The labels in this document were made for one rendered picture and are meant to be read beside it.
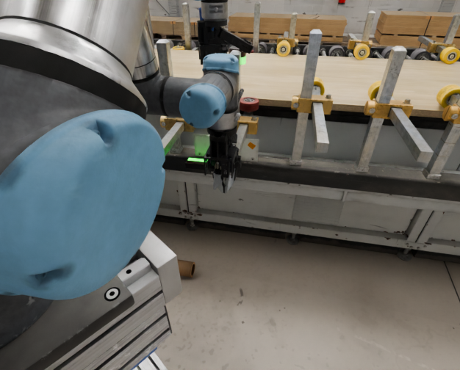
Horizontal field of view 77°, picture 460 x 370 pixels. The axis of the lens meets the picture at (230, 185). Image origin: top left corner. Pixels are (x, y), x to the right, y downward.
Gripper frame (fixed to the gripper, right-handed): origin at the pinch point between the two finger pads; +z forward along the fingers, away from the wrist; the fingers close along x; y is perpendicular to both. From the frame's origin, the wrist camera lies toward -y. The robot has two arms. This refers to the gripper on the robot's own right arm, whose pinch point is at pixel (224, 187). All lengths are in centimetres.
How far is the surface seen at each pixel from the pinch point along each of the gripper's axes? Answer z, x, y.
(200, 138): 4.3, -17.3, -35.4
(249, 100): -8.0, 0.3, -47.2
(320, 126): -13.4, 24.9, -16.3
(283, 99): -7, 13, -53
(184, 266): 75, -28, -25
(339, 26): 39, 105, -615
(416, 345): 83, 83, -10
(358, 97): -7, 44, -61
